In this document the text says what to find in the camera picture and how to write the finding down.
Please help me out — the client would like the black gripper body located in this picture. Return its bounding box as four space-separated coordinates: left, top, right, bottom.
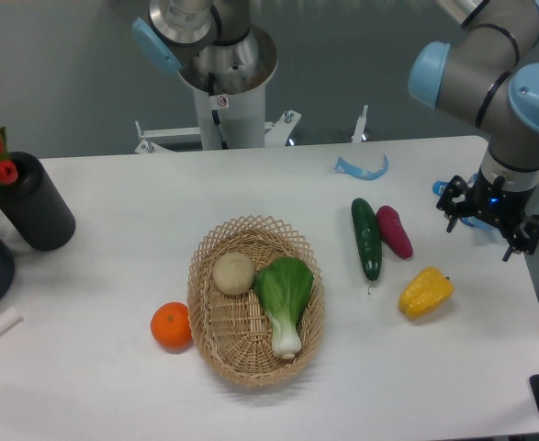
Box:
452 171 533 235

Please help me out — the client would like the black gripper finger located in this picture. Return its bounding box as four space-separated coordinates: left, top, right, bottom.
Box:
501 214 539 262
436 175 467 232

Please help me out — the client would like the silver robot base arm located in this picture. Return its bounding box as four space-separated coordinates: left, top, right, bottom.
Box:
131 1 277 96

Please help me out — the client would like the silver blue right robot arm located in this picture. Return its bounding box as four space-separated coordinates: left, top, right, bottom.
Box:
408 1 539 240

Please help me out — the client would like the yellow bell pepper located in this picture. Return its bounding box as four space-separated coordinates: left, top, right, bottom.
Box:
398 266 455 320

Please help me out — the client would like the purple sweet potato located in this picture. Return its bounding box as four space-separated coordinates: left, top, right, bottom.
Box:
376 205 413 260

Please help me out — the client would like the green cucumber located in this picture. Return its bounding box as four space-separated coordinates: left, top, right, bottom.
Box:
351 198 383 294

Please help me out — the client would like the blue tape strip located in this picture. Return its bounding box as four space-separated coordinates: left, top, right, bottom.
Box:
333 155 389 181

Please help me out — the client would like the green bok choy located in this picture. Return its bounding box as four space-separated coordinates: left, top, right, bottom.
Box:
253 256 314 360

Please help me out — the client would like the woven wicker basket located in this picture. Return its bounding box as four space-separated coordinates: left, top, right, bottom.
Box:
187 215 325 388

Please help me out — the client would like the beige steamed bun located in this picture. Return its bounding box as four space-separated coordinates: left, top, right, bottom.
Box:
212 253 255 295

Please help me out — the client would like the orange mandarin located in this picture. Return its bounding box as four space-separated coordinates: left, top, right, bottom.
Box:
150 302 192 350

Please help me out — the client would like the black cylindrical vase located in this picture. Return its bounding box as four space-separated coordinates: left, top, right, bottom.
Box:
0 152 76 251

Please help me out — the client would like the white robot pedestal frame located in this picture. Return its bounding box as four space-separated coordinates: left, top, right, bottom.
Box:
133 86 370 154

